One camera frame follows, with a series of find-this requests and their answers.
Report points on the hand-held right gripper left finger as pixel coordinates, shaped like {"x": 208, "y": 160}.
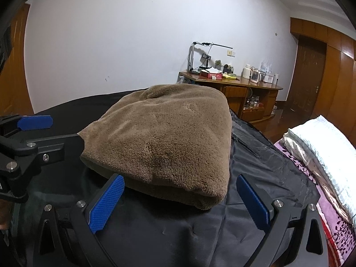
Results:
{"x": 107, "y": 203}

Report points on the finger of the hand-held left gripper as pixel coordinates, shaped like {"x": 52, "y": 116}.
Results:
{"x": 61, "y": 147}
{"x": 34, "y": 123}

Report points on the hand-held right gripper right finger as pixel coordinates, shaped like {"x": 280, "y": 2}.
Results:
{"x": 251, "y": 203}

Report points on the brown fleece sweater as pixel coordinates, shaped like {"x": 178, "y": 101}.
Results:
{"x": 161, "y": 133}

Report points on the black bed cover cloth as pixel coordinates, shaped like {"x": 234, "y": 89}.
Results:
{"x": 194, "y": 233}

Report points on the cream dotted pillow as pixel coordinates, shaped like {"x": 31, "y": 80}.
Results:
{"x": 296, "y": 147}

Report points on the floral purple red blanket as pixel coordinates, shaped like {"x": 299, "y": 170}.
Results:
{"x": 333, "y": 242}

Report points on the white quilted cover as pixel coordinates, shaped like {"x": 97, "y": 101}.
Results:
{"x": 325, "y": 136}

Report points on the wooden desk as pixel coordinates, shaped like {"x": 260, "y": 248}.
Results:
{"x": 236, "y": 89}

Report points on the white lidded container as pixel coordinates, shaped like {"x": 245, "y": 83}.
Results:
{"x": 268, "y": 78}

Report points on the glass electric kettle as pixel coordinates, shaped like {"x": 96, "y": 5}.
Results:
{"x": 256, "y": 76}

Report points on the yellow green book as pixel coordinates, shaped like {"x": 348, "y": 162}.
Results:
{"x": 229, "y": 76}

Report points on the dark wooden door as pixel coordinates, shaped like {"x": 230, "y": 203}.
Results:
{"x": 306, "y": 83}

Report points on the white thermos jug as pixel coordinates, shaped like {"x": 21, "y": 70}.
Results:
{"x": 246, "y": 71}

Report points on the red box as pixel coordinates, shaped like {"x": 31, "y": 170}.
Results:
{"x": 208, "y": 75}

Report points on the wooden wardrobe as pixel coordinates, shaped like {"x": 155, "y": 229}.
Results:
{"x": 339, "y": 89}

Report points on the wall socket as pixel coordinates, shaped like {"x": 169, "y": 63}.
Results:
{"x": 230, "y": 53}

